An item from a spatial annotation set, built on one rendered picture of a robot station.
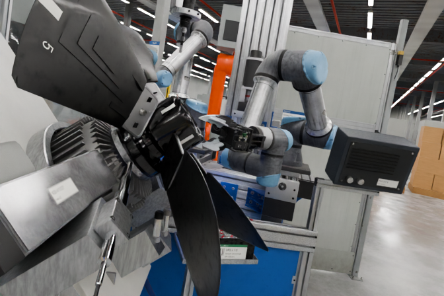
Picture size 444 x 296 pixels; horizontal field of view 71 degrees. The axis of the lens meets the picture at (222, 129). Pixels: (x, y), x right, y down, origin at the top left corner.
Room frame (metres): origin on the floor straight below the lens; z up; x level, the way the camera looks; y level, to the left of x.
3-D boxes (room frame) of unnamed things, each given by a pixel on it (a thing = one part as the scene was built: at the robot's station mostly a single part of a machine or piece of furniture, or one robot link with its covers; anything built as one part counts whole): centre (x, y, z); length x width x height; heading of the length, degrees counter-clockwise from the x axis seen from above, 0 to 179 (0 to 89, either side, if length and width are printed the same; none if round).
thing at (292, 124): (1.50, -0.34, 1.20); 0.13 x 0.12 x 0.14; 56
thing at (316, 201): (1.14, -0.39, 0.96); 0.03 x 0.03 x 0.20; 2
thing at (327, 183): (1.14, -0.49, 1.04); 0.24 x 0.03 x 0.03; 92
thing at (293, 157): (1.51, -0.34, 1.09); 0.15 x 0.15 x 0.10
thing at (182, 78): (1.70, 0.25, 1.41); 0.15 x 0.12 x 0.55; 52
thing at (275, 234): (1.12, 0.04, 0.82); 0.90 x 0.04 x 0.08; 92
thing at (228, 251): (0.96, -0.03, 0.85); 0.22 x 0.17 x 0.07; 107
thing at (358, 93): (2.59, -0.75, 1.10); 1.21 x 0.06 x 2.20; 92
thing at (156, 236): (0.64, 0.10, 0.99); 0.02 x 0.02 x 0.06
